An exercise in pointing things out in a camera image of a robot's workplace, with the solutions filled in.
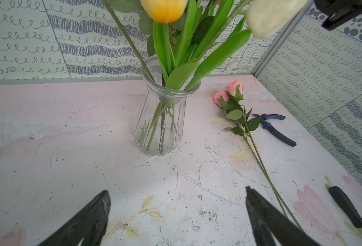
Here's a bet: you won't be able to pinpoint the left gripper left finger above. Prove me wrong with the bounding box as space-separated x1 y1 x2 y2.
40 190 111 246

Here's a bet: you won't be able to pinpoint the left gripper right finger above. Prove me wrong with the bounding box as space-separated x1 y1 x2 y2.
246 186 319 246

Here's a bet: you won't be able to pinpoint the clear glass vase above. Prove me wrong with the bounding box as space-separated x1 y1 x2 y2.
134 55 201 156

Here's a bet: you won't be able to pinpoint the light pink rose stem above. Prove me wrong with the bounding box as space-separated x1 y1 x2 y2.
214 90 290 214

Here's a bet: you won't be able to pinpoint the pink rose stem large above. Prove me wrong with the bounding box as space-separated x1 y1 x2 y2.
222 80 302 229

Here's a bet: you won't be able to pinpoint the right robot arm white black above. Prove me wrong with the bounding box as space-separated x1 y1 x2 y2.
313 0 362 31

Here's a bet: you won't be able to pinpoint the yellow white tulip bunch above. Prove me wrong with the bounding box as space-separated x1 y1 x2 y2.
141 0 307 90

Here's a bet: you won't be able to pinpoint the magenta rose stem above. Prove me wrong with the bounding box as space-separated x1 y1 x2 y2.
102 0 154 81

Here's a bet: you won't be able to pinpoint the black handled screwdriver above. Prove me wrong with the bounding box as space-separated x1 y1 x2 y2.
328 186 362 228

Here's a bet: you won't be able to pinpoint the blue handled pliers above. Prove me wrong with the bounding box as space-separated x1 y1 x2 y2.
252 113 297 147

